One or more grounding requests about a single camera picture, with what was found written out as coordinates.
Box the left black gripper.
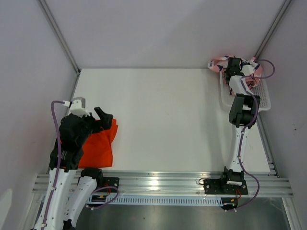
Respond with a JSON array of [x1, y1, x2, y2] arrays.
[[77, 106, 113, 145]]

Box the pink patterned shorts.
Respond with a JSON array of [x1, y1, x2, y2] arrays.
[[207, 55, 263, 96]]

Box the orange shorts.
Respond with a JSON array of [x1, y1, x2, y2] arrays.
[[78, 118, 118, 169]]

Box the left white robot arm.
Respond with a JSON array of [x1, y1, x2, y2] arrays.
[[34, 107, 118, 230]]

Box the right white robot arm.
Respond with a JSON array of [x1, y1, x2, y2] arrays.
[[219, 57, 260, 194]]

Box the white plastic basket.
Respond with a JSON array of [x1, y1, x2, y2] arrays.
[[219, 73, 271, 111]]

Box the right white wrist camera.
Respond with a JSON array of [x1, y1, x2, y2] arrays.
[[241, 65, 255, 76]]

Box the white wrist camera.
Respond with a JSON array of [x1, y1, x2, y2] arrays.
[[69, 97, 90, 117], [241, 65, 255, 76]]

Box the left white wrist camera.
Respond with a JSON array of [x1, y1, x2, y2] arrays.
[[69, 97, 90, 117]]

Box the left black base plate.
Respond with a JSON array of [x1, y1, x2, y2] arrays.
[[96, 177, 119, 193]]

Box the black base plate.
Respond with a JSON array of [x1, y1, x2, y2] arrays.
[[198, 178, 248, 195], [96, 177, 119, 193]]

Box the slotted cable duct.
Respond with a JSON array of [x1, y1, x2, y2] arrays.
[[86, 194, 236, 207]]

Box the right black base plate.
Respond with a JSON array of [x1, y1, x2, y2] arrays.
[[198, 178, 248, 195]]

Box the aluminium mounting rail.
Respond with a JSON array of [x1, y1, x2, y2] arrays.
[[33, 170, 295, 197]]

